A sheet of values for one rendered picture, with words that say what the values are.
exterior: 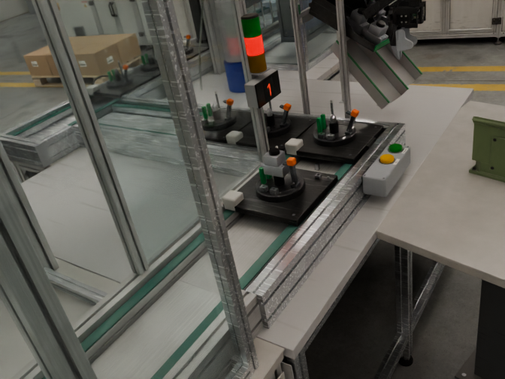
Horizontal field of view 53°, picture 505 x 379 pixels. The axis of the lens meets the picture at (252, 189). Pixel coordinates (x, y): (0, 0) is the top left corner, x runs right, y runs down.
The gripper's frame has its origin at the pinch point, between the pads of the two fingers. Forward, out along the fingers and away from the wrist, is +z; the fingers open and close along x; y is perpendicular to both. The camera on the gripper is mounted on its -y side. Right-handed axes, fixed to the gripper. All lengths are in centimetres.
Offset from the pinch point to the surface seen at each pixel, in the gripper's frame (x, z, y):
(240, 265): -66, 32, -16
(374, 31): 18.5, -1.1, -14.1
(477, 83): 294, 124, -41
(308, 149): -15.0, 26.2, -23.9
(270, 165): -41.1, 17.5, -20.7
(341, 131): -4.2, 24.2, -17.3
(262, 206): -48, 26, -20
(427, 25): 389, 102, -112
